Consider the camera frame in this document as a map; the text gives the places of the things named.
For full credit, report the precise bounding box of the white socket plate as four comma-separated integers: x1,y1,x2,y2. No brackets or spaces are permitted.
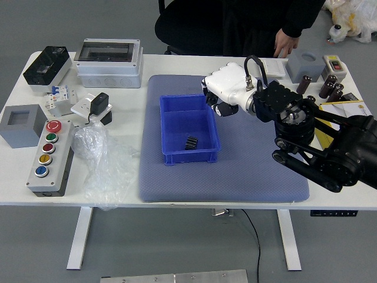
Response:
70,93,114,121

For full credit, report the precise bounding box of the clear plastic bag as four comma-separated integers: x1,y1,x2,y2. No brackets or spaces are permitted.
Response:
71,122,141,210

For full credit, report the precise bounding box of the black and white enclosure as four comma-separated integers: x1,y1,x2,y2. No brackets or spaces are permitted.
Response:
22,45,73,93

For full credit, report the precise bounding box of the blue-grey mat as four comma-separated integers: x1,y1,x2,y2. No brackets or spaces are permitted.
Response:
138,74,310,203

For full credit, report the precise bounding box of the grey distribution box clear lid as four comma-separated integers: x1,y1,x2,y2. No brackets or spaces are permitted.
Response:
74,38,144,88

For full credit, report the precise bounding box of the yellow white carton box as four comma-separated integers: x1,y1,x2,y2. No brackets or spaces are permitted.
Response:
314,100,377,150

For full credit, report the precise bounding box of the big black gear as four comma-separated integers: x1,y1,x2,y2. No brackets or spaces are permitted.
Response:
184,136,199,151

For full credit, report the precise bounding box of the grey box round hole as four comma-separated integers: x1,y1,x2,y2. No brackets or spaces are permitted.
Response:
285,48,325,84

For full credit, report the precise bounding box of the brown cylindrical capacitor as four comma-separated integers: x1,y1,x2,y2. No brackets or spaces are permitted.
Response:
296,75,313,95
319,82,333,98
322,75,339,89
326,83,345,103

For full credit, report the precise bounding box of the white wall switch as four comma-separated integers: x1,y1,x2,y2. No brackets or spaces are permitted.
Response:
260,58,286,79

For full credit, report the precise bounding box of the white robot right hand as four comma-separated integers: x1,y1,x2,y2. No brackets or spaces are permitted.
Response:
201,61,257,118

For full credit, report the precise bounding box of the grey switch box red button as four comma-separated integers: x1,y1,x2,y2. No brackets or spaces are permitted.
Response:
320,54,348,82

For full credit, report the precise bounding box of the grey push button station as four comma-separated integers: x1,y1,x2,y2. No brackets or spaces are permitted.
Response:
25,119,74,198

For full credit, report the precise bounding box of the blue plastic box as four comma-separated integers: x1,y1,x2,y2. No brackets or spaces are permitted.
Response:
159,93,221,166

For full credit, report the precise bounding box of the small black flat device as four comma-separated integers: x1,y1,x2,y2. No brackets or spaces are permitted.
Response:
343,92,363,103

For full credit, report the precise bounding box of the person's left hand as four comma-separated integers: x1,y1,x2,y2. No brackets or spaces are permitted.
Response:
273,28,300,58

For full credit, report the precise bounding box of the grey box square recess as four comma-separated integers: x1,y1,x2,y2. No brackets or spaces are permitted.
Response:
0,104,45,149

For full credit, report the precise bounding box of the white table leg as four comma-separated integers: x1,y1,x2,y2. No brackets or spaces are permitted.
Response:
276,210,303,271
66,207,94,271

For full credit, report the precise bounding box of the metal bracket under table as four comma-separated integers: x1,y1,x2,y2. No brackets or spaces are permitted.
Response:
211,208,235,218

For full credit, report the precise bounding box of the black table control panel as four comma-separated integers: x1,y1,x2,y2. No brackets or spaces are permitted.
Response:
310,210,359,218

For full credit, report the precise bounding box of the person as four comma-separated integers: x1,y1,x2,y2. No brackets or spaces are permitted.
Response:
222,0,295,58

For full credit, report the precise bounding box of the black floor cable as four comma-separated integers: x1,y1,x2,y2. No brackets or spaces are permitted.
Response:
241,209,262,283

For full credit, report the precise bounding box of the grey metal plate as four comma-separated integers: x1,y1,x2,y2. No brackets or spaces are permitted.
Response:
100,269,249,283

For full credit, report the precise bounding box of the white blue circuit breaker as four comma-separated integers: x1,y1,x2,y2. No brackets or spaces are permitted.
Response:
50,84,78,107

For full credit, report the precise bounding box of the white orange circuit breaker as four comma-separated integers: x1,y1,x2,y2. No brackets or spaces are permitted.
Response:
44,93,67,117

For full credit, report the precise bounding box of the black power adapter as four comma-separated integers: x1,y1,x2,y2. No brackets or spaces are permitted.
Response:
85,92,109,124

